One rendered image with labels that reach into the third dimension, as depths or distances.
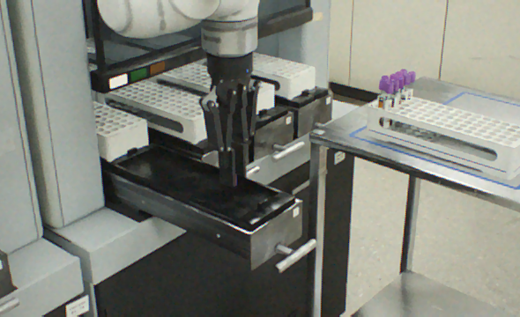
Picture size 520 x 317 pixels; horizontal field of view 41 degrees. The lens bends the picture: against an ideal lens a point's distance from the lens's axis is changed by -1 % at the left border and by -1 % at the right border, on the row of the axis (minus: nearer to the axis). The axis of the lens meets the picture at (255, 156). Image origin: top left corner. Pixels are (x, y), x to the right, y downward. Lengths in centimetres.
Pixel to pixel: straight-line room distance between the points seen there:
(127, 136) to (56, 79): 21
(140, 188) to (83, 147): 12
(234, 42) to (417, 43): 251
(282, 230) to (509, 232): 170
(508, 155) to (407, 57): 237
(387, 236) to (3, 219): 171
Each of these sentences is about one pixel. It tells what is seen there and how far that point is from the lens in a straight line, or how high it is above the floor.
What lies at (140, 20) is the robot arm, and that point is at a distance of 93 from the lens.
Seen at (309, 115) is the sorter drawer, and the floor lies 78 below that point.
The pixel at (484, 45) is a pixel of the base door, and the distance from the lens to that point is 341.
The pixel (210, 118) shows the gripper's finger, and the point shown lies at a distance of 113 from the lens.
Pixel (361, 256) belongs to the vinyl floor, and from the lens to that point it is 250.
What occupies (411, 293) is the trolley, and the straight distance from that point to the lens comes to 187.
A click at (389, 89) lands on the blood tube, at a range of 133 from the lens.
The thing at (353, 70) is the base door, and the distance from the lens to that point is 378.
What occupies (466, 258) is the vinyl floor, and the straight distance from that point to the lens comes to 257.
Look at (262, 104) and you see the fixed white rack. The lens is 149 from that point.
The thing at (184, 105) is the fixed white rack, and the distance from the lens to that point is 143.
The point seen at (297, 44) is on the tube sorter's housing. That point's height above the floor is 90.
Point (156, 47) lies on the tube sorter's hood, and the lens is 129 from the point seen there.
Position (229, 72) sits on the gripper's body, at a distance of 111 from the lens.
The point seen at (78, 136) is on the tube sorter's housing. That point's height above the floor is 90.
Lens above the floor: 138
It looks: 26 degrees down
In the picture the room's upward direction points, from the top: 1 degrees counter-clockwise
